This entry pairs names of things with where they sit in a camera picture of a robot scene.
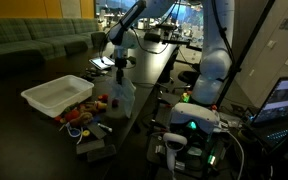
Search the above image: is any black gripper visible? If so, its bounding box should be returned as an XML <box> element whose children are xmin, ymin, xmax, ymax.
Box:
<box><xmin>113</xmin><ymin>57</ymin><xmax>129</xmax><ymax>84</ymax></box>

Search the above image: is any white fluffy towel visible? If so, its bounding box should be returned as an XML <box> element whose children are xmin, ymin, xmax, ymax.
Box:
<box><xmin>105</xmin><ymin>77</ymin><xmax>137</xmax><ymax>120</ymax></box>

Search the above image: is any blue disc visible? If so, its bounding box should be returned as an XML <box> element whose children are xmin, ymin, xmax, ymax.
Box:
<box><xmin>90</xmin><ymin>114</ymin><xmax>102</xmax><ymax>123</ymax></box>

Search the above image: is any white marker pen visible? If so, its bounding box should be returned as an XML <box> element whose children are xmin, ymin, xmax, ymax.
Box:
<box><xmin>97</xmin><ymin>123</ymin><xmax>113</xmax><ymax>133</ymax></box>

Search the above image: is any brown plush toy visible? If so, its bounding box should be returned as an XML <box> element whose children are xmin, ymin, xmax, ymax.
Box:
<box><xmin>69</xmin><ymin>111</ymin><xmax>94</xmax><ymax>128</ymax></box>

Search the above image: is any black rectangular block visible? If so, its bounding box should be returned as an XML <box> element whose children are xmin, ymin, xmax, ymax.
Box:
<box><xmin>86</xmin><ymin>122</ymin><xmax>108</xmax><ymax>140</ymax></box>
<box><xmin>86</xmin><ymin>144</ymin><xmax>117</xmax><ymax>163</ymax></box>
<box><xmin>76</xmin><ymin>139</ymin><xmax>106</xmax><ymax>155</ymax></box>

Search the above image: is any green toy vegetable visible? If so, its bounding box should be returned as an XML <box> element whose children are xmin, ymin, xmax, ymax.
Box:
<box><xmin>63</xmin><ymin>104</ymin><xmax>79</xmax><ymax>113</ymax></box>

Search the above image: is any red strawberry toy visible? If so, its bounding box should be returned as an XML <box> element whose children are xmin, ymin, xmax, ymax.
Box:
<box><xmin>63</xmin><ymin>109</ymin><xmax>80</xmax><ymax>122</ymax></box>

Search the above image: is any white cord loop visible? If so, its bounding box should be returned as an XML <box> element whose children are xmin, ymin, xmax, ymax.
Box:
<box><xmin>65</xmin><ymin>123</ymin><xmax>85</xmax><ymax>139</ymax></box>

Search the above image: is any white plastic storage container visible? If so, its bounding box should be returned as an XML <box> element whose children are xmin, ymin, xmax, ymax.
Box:
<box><xmin>20</xmin><ymin>74</ymin><xmax>95</xmax><ymax>118</ymax></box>

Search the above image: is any tablet with lit screen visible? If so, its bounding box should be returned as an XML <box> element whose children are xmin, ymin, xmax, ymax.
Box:
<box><xmin>88</xmin><ymin>55</ymin><xmax>116</xmax><ymax>71</ymax></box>

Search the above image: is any dark padded chair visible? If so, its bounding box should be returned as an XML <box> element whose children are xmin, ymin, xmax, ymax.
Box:
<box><xmin>90</xmin><ymin>31</ymin><xmax>109</xmax><ymax>48</ymax></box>

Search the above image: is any small dark ottoman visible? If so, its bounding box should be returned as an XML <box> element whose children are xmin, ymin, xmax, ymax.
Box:
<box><xmin>63</xmin><ymin>40</ymin><xmax>89</xmax><ymax>56</ymax></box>

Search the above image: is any green lit device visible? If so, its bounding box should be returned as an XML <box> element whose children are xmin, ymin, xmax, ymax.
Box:
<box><xmin>180</xmin><ymin>92</ymin><xmax>192</xmax><ymax>103</ymax></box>

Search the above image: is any white VR headset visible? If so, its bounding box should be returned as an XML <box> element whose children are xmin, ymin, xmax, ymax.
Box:
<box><xmin>168</xmin><ymin>102</ymin><xmax>221</xmax><ymax>134</ymax></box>

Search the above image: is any white VR controller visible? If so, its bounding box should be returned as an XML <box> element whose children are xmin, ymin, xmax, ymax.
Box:
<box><xmin>162</xmin><ymin>132</ymin><xmax>188</xmax><ymax>173</ymax></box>

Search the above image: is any large dark ottoman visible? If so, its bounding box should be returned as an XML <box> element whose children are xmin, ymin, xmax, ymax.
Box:
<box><xmin>0</xmin><ymin>49</ymin><xmax>47</xmax><ymax>77</ymax></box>

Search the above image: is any green plaid sofa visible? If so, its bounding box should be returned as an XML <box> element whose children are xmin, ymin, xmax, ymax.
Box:
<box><xmin>0</xmin><ymin>18</ymin><xmax>100</xmax><ymax>79</ymax></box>

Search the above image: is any electronics box under headset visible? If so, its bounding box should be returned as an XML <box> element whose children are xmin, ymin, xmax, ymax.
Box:
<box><xmin>146</xmin><ymin>131</ymin><xmax>227</xmax><ymax>180</ymax></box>

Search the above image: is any black stand pole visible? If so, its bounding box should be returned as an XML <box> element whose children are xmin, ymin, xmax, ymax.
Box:
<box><xmin>215</xmin><ymin>0</ymin><xmax>276</xmax><ymax>108</ymax></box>

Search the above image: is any open laptop with lit screen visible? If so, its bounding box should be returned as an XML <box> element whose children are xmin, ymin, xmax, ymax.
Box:
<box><xmin>242</xmin><ymin>76</ymin><xmax>288</xmax><ymax>148</ymax></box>

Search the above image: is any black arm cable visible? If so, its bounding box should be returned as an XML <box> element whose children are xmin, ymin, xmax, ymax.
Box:
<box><xmin>98</xmin><ymin>0</ymin><xmax>242</xmax><ymax>73</ymax></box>

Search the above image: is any white thick cable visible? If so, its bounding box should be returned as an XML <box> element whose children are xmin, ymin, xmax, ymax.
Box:
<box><xmin>222</xmin><ymin>129</ymin><xmax>247</xmax><ymax>180</ymax></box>

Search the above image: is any dark wall sign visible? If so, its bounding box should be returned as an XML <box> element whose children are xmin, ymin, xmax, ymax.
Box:
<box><xmin>278</xmin><ymin>18</ymin><xmax>288</xmax><ymax>31</ymax></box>

